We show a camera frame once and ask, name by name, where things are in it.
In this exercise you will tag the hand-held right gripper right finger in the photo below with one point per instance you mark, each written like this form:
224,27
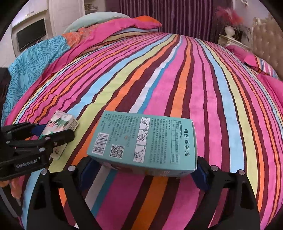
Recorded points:
201,177

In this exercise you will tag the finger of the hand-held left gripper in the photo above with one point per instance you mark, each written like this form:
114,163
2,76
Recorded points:
57,138
36,130

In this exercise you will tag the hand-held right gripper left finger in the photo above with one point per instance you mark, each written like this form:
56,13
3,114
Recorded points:
88,170

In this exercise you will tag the green pink tissue pack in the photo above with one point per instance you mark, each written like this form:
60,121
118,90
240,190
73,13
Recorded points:
64,120

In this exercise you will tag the teal cardboard box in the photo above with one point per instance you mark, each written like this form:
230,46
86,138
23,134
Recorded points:
141,137

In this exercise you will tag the blue patterned blanket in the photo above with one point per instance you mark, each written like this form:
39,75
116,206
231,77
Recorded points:
37,64

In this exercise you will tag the striped colourful bedsheet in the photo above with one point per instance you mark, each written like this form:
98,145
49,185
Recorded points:
176,99

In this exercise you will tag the black flat television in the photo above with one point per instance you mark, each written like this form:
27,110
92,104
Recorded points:
31,34

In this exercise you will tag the large pink pillow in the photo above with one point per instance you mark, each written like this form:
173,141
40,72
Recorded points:
274,83

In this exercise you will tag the pink orange quilt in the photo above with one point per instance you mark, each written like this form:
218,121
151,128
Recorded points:
115,28

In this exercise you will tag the pale green blanket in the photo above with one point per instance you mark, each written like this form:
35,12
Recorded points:
97,21

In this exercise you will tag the pink striped pillow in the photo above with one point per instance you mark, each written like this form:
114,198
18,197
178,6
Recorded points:
249,58

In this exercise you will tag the cream nightstand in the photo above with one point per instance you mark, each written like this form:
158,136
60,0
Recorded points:
232,43

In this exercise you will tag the white vase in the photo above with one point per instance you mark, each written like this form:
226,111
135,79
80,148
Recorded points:
229,32

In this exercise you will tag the beige tufted headboard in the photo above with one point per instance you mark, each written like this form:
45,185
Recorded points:
267,39

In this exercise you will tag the purple curtain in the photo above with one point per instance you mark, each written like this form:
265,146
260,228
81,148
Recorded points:
176,15

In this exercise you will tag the red artificial flowers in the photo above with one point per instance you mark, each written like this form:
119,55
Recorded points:
230,15

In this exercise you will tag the white wall cabinet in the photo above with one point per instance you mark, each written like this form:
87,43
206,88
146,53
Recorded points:
66,13

